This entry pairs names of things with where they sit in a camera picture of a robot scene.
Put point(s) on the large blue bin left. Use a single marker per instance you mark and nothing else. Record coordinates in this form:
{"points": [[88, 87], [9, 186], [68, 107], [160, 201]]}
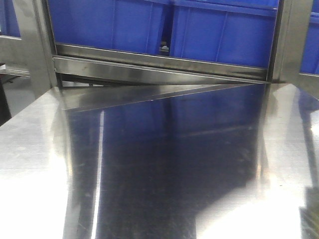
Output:
{"points": [[125, 25]]}

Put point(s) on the large blue bin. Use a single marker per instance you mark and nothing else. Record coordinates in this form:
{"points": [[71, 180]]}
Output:
{"points": [[125, 25], [231, 33]]}

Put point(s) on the stainless steel workstation rack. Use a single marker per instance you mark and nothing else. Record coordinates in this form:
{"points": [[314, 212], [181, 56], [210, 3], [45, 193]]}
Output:
{"points": [[35, 54]]}

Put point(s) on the large blue bin right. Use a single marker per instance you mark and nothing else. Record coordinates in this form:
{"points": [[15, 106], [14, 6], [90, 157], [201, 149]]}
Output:
{"points": [[231, 33]]}

